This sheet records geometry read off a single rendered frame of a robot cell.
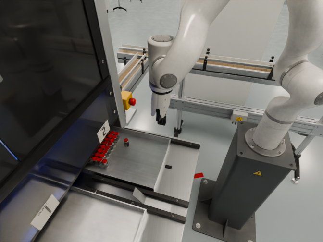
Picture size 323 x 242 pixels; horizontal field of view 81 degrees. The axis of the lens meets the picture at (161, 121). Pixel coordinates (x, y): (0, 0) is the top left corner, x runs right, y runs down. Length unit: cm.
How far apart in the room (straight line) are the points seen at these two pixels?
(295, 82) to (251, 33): 130
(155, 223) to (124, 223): 11
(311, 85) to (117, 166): 78
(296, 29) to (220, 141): 162
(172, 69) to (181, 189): 49
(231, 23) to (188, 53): 155
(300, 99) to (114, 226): 77
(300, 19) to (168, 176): 68
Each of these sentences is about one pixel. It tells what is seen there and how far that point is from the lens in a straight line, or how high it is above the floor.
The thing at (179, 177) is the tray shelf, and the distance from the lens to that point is 83.
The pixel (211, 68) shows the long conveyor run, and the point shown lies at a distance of 151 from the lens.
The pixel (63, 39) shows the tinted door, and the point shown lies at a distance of 61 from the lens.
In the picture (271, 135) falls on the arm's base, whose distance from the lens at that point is 98.
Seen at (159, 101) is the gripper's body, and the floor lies 122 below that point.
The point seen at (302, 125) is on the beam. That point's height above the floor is 52.
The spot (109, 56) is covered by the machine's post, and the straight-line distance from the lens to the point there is 79.
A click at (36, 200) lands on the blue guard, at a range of 65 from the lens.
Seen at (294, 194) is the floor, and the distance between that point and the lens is 211.
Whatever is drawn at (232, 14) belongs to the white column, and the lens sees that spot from 201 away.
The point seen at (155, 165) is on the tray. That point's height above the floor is 88.
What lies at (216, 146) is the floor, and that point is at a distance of 214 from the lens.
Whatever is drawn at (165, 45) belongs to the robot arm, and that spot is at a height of 140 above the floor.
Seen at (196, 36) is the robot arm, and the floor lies 143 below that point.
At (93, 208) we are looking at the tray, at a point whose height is 88.
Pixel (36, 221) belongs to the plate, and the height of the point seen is 104.
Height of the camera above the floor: 160
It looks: 44 degrees down
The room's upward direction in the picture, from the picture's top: straight up
